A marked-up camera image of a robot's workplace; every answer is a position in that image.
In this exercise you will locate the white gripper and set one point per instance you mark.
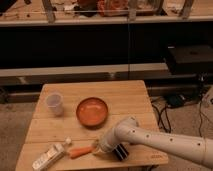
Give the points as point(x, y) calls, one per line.
point(96, 149)

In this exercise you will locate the orange pepper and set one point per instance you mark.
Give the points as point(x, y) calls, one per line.
point(77, 152)

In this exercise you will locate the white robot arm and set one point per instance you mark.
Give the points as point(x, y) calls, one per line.
point(195, 149)

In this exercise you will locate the orange ceramic bowl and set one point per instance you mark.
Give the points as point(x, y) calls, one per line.
point(92, 112)

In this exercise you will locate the black white striped block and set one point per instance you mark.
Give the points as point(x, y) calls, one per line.
point(120, 152)

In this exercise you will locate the wooden table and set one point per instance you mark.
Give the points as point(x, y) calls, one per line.
point(124, 98)

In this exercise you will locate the white plastic bottle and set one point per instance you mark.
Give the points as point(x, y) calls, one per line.
point(51, 155)

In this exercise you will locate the translucent plastic cup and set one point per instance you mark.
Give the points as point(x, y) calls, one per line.
point(54, 103)

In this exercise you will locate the wooden shelf rack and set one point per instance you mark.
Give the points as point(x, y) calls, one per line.
point(48, 40)

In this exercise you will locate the black box on shelf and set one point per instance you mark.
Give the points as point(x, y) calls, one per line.
point(196, 59)

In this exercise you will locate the orange clutter on shelf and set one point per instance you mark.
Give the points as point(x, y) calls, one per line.
point(115, 7)

